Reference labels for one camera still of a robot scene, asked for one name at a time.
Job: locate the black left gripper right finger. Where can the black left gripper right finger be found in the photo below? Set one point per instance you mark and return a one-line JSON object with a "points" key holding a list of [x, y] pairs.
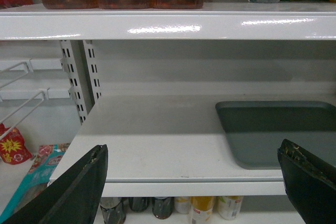
{"points": [[309, 183]]}

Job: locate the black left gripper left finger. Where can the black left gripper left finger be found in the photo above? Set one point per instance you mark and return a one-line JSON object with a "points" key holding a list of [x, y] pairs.
{"points": [[73, 197]]}

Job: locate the grey rectangular tray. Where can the grey rectangular tray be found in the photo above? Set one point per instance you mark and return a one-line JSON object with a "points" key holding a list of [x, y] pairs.
{"points": [[255, 130]]}

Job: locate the teal snack bag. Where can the teal snack bag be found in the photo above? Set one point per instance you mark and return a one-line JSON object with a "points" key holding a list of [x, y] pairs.
{"points": [[37, 178]]}

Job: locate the red snack bag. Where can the red snack bag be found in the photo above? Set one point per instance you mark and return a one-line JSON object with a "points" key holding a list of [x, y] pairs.
{"points": [[13, 149]]}

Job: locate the white middle shelf board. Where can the white middle shelf board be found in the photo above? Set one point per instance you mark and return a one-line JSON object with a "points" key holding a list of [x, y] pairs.
{"points": [[171, 145]]}

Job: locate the white shelf board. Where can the white shelf board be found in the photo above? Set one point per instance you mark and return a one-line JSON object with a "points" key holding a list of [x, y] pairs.
{"points": [[171, 145], [218, 19]]}

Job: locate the white perforated shelf upright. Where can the white perforated shelf upright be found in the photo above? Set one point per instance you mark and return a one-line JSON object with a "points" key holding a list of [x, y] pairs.
{"points": [[80, 64]]}

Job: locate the white upper shelf board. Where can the white upper shelf board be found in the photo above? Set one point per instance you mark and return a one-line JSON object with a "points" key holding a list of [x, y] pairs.
{"points": [[218, 19]]}

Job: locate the white wire peg hook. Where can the white wire peg hook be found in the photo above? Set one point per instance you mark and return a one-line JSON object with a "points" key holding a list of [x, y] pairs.
{"points": [[41, 96]]}

